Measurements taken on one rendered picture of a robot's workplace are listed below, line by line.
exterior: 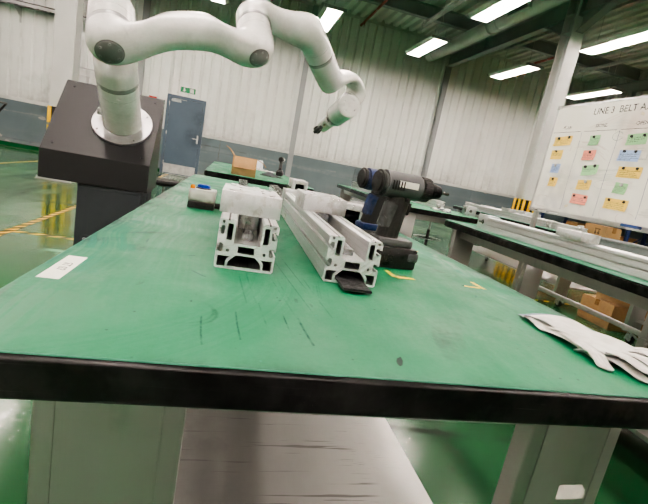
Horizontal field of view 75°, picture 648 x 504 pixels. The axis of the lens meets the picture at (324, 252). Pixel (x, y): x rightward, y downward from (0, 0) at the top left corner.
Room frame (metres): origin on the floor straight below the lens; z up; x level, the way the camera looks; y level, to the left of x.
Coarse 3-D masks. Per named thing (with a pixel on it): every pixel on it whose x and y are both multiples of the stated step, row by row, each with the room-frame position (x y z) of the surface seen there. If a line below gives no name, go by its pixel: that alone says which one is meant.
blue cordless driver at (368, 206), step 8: (368, 168) 1.19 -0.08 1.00; (360, 176) 1.19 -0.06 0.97; (368, 176) 1.16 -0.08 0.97; (360, 184) 1.18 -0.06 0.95; (368, 184) 1.17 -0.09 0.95; (368, 200) 1.19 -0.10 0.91; (376, 200) 1.19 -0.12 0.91; (384, 200) 1.20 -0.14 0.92; (368, 208) 1.18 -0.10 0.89; (376, 208) 1.19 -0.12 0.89; (368, 216) 1.18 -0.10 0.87; (376, 216) 1.19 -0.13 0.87; (360, 224) 1.18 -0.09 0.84; (368, 224) 1.17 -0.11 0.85; (376, 224) 1.19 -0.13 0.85; (368, 232) 1.16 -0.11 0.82
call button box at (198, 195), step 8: (192, 192) 1.28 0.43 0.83; (200, 192) 1.29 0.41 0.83; (208, 192) 1.29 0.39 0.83; (216, 192) 1.34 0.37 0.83; (192, 200) 1.28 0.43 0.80; (200, 200) 1.29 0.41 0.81; (208, 200) 1.29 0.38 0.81; (200, 208) 1.29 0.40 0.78; (208, 208) 1.29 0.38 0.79; (216, 208) 1.33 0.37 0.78
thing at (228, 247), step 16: (224, 224) 0.68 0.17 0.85; (272, 224) 0.72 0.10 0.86; (224, 240) 0.69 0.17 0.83; (240, 240) 0.72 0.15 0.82; (256, 240) 0.75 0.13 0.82; (272, 240) 0.71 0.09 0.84; (224, 256) 0.75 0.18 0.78; (240, 256) 0.77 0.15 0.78; (256, 256) 0.70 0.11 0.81; (272, 256) 0.71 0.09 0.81
